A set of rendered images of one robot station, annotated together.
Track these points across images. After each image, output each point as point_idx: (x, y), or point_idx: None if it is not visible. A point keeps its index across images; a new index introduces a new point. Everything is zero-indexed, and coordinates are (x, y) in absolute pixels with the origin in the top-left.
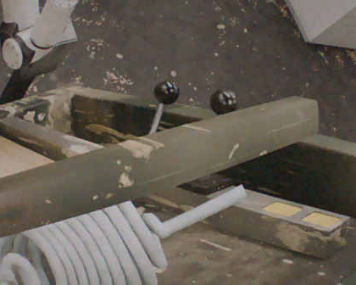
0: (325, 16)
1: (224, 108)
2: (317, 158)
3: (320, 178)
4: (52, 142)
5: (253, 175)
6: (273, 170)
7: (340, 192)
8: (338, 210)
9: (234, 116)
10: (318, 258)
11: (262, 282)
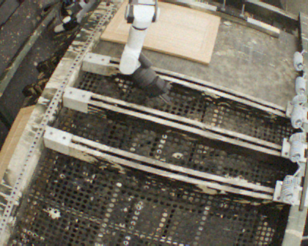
0: None
1: (246, 4)
2: (249, 4)
3: (250, 7)
4: (180, 1)
5: (226, 2)
6: (234, 3)
7: (257, 12)
8: (256, 15)
9: None
10: (276, 37)
11: (273, 44)
